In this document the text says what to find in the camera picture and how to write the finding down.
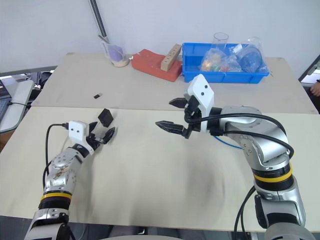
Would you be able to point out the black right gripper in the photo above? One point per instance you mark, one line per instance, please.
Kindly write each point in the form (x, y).
(192, 110)

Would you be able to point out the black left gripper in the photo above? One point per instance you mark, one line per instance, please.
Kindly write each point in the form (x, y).
(94, 141)

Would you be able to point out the small black box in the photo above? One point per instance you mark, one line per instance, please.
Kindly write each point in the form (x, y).
(105, 117)

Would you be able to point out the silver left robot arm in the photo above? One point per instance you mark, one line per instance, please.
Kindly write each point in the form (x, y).
(60, 165)

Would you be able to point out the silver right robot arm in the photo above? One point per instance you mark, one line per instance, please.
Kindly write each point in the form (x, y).
(262, 150)

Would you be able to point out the small black adapter plug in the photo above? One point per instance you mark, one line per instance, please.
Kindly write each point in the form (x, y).
(98, 95)

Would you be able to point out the blue plastic bin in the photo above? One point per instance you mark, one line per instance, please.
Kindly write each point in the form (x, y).
(212, 76)

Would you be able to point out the wooden block with holes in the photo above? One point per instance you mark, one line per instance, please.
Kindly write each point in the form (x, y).
(170, 58)

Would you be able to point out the red cloth bag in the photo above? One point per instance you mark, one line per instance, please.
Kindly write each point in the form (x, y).
(150, 63)

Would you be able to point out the plastic bag of colourful items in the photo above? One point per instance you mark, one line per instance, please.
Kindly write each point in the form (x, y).
(215, 62)

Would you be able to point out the clear plastic measuring cup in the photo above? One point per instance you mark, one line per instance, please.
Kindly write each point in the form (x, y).
(117, 61)

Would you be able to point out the purple object in cup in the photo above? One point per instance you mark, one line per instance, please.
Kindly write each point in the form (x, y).
(115, 52)

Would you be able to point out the grey laptop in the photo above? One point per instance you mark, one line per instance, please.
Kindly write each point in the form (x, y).
(17, 100)

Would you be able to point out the bagged colourful items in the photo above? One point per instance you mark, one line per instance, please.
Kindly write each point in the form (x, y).
(250, 56)

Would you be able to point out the ribbed metal rod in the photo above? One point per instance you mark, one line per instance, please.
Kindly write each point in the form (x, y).
(98, 17)

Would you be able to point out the person's hand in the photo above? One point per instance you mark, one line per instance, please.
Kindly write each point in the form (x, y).
(316, 88)

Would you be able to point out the grey framed screen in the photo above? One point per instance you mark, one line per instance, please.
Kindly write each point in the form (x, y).
(311, 68)

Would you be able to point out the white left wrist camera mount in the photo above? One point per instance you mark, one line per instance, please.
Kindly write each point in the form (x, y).
(76, 128)

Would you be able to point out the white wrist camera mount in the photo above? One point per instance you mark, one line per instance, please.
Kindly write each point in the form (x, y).
(202, 92)
(76, 128)

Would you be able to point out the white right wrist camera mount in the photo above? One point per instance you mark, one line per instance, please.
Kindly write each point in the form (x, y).
(202, 92)

